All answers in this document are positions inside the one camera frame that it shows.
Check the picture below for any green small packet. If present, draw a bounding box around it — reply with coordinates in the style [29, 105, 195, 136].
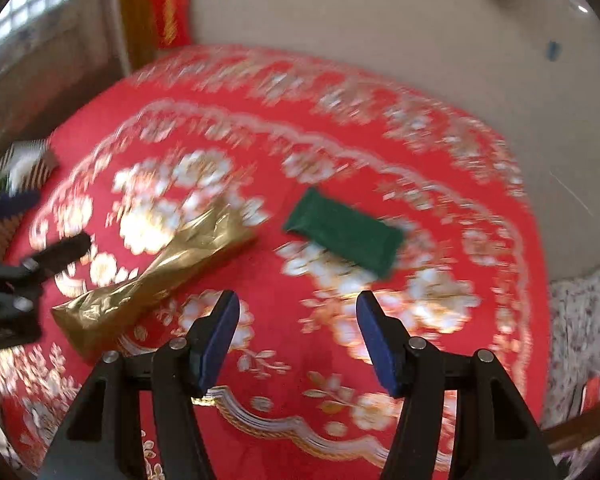
[284, 186, 404, 278]

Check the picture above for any striped white tray box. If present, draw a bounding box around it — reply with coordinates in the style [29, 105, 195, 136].
[0, 140, 58, 261]

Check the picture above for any floral fabric seat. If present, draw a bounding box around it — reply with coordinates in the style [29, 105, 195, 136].
[541, 268, 600, 428]

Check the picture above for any red paper wall decoration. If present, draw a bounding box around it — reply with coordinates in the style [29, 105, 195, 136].
[150, 0, 192, 50]

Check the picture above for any red floral tablecloth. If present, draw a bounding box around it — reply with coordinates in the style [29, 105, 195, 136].
[0, 46, 548, 479]

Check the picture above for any gold foil snack bar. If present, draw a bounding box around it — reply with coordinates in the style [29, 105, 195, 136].
[52, 200, 256, 363]

